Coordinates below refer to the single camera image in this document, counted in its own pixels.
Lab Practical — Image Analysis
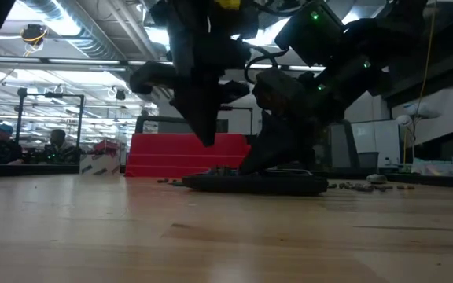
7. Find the black ceiling-hung device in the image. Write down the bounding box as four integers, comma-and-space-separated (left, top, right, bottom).
20, 24, 49, 53

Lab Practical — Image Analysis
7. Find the black plastic tool case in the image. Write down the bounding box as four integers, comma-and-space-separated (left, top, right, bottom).
182, 167, 329, 197

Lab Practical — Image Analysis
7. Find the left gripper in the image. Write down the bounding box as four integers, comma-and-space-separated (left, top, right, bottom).
129, 23, 251, 147

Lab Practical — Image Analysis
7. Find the red storage bin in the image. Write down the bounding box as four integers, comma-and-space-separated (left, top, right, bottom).
92, 139, 120, 155

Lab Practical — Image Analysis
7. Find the white cardboard box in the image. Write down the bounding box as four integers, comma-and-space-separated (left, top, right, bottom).
79, 153, 121, 176

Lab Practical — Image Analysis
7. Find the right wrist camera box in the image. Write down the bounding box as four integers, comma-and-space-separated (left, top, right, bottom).
274, 1, 345, 67

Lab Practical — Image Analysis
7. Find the silver ventilation duct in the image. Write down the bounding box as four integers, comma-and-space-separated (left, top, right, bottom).
20, 0, 121, 60

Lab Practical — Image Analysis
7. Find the grey waste bin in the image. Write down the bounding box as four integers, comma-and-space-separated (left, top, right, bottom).
358, 151, 380, 170

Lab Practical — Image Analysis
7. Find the red rectangular box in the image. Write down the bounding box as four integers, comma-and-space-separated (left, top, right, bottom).
124, 132, 252, 178

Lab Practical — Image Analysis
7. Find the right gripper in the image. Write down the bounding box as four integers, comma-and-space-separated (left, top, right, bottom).
238, 66, 353, 176

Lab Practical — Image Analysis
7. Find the long ceiling light bar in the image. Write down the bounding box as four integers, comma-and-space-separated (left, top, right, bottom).
0, 57, 328, 72

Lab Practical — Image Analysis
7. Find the white cabinet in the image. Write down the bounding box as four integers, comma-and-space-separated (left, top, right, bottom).
354, 119, 401, 168

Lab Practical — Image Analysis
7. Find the black background rig frame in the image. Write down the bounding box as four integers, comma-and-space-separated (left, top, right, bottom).
17, 86, 85, 153
218, 105, 254, 134

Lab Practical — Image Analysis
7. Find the person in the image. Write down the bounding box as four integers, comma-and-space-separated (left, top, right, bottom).
44, 128, 82, 164
0, 123, 24, 165

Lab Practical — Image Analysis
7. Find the black mesh office chair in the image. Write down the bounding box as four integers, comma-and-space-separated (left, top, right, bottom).
134, 115, 230, 134
312, 119, 363, 172

